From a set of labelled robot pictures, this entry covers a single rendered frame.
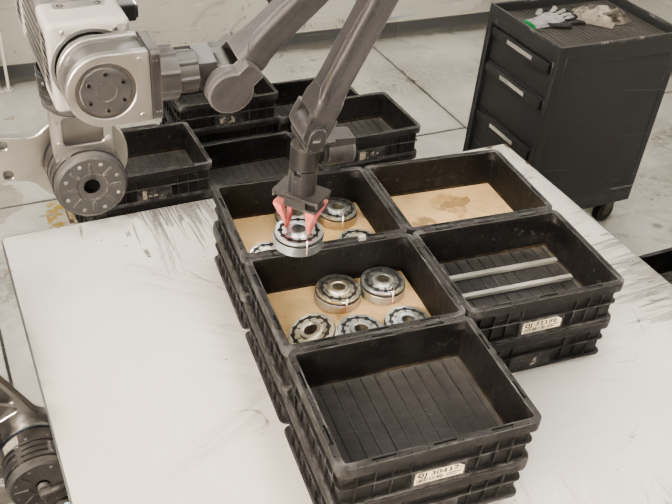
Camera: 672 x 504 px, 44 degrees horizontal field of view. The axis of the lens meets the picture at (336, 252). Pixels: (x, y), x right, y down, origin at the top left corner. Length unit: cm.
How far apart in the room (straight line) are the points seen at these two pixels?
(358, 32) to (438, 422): 75
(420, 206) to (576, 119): 129
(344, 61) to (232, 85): 22
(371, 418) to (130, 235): 95
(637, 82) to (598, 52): 29
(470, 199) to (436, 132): 208
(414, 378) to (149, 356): 61
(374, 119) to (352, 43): 188
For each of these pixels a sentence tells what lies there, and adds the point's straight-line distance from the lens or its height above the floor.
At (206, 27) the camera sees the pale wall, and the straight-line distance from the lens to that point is 487.
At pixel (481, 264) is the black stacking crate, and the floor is 83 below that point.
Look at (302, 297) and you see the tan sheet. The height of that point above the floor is 83.
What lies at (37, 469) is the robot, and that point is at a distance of 217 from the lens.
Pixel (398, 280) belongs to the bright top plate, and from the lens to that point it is 193.
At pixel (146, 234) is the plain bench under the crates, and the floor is 70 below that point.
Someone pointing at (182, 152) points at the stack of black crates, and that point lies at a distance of 307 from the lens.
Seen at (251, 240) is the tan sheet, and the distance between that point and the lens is 206.
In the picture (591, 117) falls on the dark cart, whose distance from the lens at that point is 345.
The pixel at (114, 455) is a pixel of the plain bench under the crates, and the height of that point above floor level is 70.
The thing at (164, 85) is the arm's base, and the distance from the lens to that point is 137.
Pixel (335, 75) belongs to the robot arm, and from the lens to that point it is 151.
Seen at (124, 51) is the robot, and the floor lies 151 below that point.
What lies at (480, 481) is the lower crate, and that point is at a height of 78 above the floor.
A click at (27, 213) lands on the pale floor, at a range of 369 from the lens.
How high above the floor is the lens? 206
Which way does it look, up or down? 37 degrees down
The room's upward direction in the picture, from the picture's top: 6 degrees clockwise
